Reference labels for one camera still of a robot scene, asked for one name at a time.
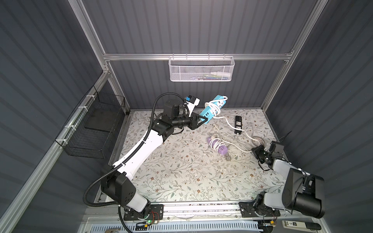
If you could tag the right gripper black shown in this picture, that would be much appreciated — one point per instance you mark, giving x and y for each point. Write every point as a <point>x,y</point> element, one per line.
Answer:
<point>259,152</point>

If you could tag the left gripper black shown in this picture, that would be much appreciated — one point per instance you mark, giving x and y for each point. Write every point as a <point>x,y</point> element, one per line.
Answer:
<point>194,121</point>

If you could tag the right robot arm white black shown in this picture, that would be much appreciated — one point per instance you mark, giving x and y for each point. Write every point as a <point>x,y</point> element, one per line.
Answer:
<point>303,192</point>

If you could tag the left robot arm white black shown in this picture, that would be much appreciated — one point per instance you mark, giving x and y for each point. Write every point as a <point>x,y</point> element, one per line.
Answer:
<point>118,185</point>

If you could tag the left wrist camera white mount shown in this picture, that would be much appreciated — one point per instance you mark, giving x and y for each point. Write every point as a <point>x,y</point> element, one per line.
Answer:
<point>190,103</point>

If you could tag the white wire mesh basket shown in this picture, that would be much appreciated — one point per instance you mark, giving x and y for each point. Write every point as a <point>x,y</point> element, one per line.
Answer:
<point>201,68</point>

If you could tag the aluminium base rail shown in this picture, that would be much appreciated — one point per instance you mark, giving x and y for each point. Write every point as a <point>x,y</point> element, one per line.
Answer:
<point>181,210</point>

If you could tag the black wire basket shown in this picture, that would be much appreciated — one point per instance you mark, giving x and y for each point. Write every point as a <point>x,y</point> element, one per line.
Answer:
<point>94,132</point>

